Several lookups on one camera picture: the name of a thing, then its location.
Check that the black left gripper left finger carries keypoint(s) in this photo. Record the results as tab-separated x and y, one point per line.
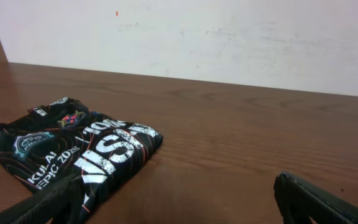
59	203

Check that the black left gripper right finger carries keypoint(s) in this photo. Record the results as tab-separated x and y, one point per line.
299	201

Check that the black printed folded shirt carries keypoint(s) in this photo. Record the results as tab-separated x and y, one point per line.
65	137

